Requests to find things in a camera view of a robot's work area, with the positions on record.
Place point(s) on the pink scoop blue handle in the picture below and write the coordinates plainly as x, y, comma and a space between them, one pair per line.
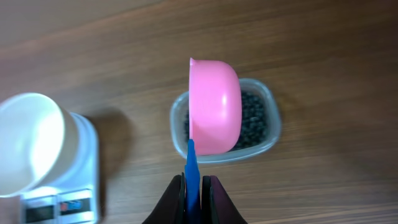
204, 74

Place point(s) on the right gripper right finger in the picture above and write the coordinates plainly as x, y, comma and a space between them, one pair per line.
216, 205

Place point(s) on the white digital kitchen scale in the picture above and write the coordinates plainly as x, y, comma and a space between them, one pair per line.
75, 196

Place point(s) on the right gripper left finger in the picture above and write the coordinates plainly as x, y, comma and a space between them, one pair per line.
170, 209

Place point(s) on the white bowl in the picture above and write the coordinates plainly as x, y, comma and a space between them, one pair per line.
39, 142

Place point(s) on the black beans in container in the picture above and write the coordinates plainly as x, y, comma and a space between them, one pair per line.
220, 118

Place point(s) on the clear plastic bean container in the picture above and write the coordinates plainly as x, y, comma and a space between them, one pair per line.
261, 125

